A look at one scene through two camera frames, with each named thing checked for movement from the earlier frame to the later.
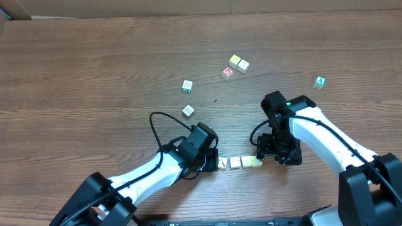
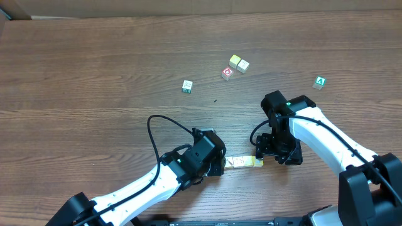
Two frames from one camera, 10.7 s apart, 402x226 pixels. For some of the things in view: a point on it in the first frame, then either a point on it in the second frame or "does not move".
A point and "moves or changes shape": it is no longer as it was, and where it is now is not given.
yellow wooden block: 246,161 does not move
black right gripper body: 277,152 does not move
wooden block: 222,162 moves or changes shape
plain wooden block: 255,162 does not move
